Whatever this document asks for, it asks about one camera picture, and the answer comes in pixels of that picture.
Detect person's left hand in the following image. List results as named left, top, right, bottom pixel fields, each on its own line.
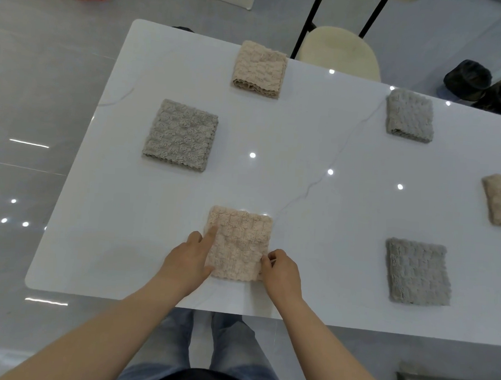
left=156, top=223, right=218, bottom=309

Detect person's right hand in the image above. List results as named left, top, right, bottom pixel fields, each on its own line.
left=257, top=247, right=306, bottom=309

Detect person's left forearm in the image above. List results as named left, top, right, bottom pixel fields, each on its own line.
left=0, top=267, right=188, bottom=380

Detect person's right forearm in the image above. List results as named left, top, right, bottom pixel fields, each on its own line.
left=266, top=295, right=401, bottom=380

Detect blue jeans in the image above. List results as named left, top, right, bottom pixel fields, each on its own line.
left=113, top=304, right=292, bottom=380

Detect large grey folded waffle cloth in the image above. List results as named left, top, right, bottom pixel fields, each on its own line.
left=141, top=97, right=220, bottom=173
left=382, top=237, right=455, bottom=308

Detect small grey folded waffle cloth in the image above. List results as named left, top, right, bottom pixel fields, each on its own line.
left=383, top=87, right=437, bottom=144

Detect cream upholstered chair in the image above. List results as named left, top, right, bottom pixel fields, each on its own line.
left=293, top=24, right=385, bottom=83

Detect black metal chair leg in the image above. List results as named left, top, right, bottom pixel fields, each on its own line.
left=358, top=0, right=389, bottom=40
left=290, top=0, right=327, bottom=61

